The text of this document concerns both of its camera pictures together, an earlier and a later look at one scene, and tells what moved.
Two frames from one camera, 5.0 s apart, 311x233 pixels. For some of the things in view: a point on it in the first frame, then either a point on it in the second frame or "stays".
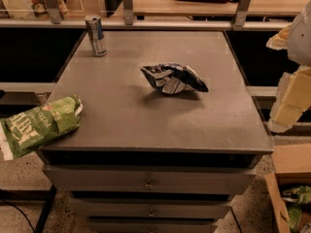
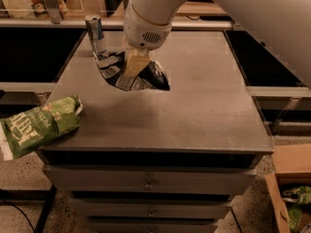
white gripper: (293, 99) -> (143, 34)
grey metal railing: (55, 19) stays
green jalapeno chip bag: (29, 130) stays
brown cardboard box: (293, 169) stays
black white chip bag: (174, 78) -> (112, 66)
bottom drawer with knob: (150, 224) stays
